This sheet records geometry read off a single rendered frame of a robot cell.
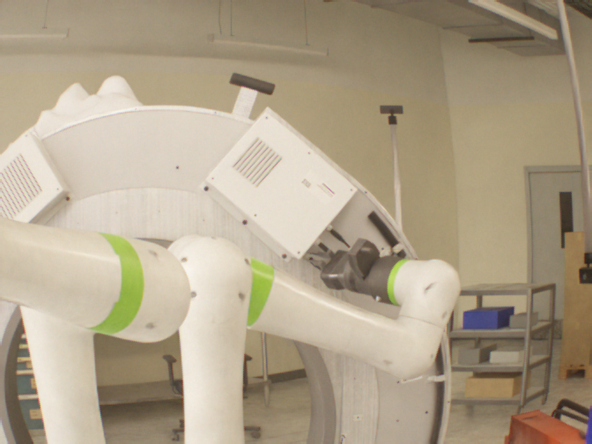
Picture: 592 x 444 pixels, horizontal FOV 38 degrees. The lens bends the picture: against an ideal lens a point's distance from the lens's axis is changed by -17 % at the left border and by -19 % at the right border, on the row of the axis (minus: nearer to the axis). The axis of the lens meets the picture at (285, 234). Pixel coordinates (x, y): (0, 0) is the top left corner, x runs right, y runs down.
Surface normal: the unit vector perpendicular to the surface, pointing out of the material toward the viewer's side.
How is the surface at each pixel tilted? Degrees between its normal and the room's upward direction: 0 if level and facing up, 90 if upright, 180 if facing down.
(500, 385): 90
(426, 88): 90
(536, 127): 90
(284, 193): 90
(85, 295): 113
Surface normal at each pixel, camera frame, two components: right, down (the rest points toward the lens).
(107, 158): 0.11, 0.01
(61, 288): 0.75, 0.38
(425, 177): 0.72, -0.01
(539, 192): -0.69, 0.04
